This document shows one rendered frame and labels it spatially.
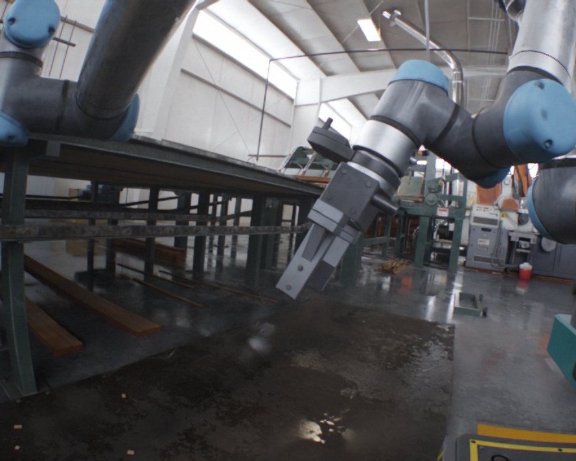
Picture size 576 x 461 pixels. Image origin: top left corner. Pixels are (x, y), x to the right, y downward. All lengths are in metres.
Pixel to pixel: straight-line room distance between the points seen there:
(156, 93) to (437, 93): 8.20
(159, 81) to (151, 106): 0.64
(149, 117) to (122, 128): 7.98
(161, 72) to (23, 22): 8.21
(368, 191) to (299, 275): 0.11
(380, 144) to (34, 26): 0.44
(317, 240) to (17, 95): 0.39
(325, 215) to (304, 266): 0.06
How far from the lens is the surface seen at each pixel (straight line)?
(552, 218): 0.57
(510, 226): 6.30
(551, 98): 0.34
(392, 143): 0.40
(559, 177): 0.56
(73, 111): 0.46
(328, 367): 1.49
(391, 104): 0.43
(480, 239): 6.16
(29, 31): 0.47
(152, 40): 0.31
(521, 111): 0.33
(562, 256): 6.85
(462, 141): 0.43
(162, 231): 1.25
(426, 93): 0.44
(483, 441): 0.63
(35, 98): 0.46
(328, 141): 0.42
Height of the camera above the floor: 0.66
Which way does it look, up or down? 4 degrees down
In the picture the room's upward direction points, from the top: 6 degrees clockwise
